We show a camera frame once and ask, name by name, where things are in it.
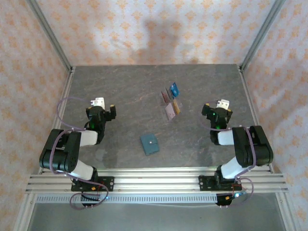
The aluminium table side rail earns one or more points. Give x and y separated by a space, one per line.
63 108
252 113

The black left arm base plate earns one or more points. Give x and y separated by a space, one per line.
108 184

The clear acrylic card stand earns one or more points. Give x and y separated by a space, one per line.
178 115

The aluminium front mounting rail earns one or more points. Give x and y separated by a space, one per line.
156 183

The orange credit card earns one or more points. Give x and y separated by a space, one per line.
177 107

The blue credit card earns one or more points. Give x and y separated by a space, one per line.
174 89

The teal card holder wallet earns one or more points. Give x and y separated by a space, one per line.
149 144

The orange patterned backdrop cloth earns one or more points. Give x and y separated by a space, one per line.
154 31

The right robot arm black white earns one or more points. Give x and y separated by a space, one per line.
255 149

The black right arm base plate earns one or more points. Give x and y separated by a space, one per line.
204 184

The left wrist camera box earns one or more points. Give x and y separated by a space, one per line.
99 102

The aluminium frame post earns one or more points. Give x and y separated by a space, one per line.
262 36
50 36

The pink credit card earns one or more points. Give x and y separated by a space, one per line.
170 112

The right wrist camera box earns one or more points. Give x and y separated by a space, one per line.
223 104

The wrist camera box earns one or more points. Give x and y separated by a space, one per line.
99 102
223 104

